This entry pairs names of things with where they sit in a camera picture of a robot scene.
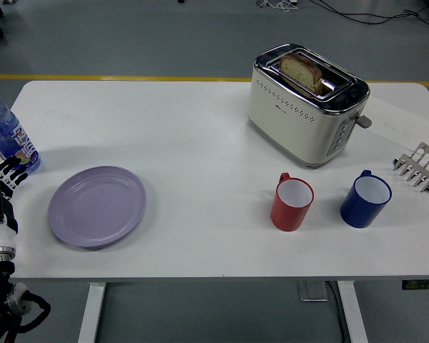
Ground white table leg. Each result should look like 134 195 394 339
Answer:
77 282 107 343
336 280 369 343

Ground brown bread slice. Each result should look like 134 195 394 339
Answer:
279 53 324 94

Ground silver metal toast rack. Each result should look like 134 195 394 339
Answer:
392 141 429 196

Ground black table control panel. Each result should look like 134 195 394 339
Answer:
401 279 429 291

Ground lilac round plate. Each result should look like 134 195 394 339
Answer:
47 165 148 249

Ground blue enamel mug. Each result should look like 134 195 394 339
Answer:
340 169 393 229

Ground cream and chrome toaster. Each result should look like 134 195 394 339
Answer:
246 43 373 170

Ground red enamel mug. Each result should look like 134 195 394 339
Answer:
270 172 315 232

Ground grey floor socket box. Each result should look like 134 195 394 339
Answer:
297 281 330 303

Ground black floor cable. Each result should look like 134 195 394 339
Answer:
309 0 429 28

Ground white paper sheet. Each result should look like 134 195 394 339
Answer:
364 96 429 148

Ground white cable bundle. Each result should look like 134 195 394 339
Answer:
255 0 298 11

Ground clear plastic drink bottle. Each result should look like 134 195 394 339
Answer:
0 89 42 175

